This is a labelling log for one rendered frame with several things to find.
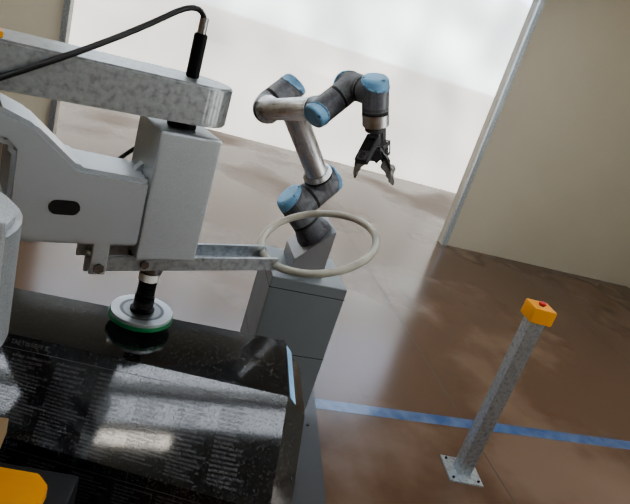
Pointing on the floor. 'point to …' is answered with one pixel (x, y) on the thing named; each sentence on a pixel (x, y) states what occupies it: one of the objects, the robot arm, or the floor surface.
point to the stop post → (499, 393)
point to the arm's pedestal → (296, 314)
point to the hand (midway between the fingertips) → (372, 182)
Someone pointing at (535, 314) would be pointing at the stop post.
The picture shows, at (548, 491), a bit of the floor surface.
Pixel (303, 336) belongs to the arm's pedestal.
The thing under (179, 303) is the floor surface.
